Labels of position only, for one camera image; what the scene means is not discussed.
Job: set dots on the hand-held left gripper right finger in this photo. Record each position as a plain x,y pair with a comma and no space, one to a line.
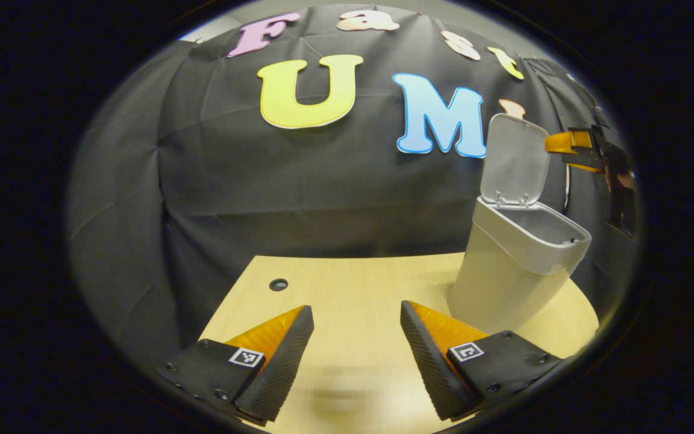
428,367

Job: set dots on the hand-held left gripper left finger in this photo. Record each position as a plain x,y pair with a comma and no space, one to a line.
284,367

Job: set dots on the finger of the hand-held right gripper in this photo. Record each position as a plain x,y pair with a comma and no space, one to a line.
564,143

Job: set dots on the white desktop garbage bin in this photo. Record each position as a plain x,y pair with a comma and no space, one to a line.
503,283

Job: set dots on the wooden desktop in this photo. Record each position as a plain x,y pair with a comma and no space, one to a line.
359,289

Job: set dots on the black desk grommet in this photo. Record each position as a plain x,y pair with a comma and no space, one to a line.
278,284

